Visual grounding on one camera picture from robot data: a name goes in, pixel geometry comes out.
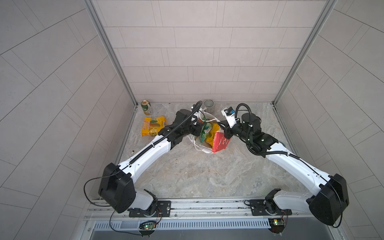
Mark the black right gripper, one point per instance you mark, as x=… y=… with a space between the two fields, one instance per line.
x=227 y=130

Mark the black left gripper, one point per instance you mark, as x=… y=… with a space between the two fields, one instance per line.
x=196 y=128

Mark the white red printed paper bag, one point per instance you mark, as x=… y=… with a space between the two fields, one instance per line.
x=220 y=142

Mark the yellow orange snack bag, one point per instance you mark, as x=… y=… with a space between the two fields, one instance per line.
x=152 y=126

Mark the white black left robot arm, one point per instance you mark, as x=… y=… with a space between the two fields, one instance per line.
x=117 y=183

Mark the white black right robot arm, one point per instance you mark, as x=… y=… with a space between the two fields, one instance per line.
x=327 y=195

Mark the yellow barcode snack bag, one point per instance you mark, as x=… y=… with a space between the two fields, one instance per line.
x=211 y=135

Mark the grey ribbed ceramic mug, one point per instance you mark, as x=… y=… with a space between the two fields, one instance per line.
x=209 y=106

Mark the green white drink can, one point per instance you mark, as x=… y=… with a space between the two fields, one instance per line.
x=147 y=108

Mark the right circuit board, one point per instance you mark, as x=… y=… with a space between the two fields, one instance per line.
x=277 y=226

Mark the left circuit board green LED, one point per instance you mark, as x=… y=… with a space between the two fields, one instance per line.
x=147 y=226

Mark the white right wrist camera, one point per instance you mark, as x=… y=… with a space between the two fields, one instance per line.
x=229 y=114

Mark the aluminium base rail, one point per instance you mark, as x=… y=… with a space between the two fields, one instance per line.
x=192 y=208

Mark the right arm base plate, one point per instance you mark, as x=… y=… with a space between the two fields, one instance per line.
x=260 y=208

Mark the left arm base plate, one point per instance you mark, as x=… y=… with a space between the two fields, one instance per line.
x=160 y=209

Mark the aluminium corner post right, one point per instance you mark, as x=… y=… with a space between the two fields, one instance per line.
x=321 y=20

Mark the aluminium corner post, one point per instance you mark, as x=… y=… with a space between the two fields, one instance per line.
x=321 y=20
x=90 y=7

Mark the aluminium corner post left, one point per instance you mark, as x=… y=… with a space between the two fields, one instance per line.
x=90 y=7

